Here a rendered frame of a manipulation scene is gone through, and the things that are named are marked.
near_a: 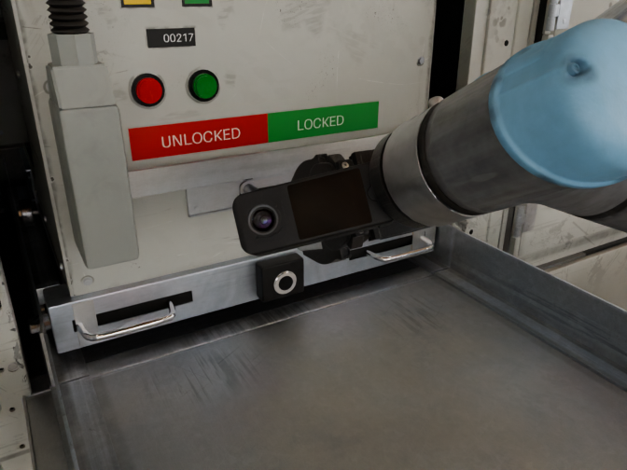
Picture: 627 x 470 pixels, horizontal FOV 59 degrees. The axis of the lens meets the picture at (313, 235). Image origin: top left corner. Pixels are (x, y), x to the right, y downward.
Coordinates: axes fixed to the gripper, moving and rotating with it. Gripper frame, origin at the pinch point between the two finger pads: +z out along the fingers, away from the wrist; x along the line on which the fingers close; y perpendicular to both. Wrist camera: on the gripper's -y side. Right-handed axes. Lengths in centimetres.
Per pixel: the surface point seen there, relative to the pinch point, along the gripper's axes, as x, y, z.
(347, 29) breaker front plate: 22.2, 15.6, 3.7
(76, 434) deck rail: -14.7, -21.7, 9.3
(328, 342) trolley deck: -13.8, 7.1, 10.7
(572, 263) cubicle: -14, 61, 18
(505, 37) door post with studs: 19.3, 37.9, 0.8
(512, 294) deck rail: -14.1, 32.8, 5.8
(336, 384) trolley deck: -17.3, 3.8, 4.6
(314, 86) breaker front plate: 16.7, 11.2, 6.9
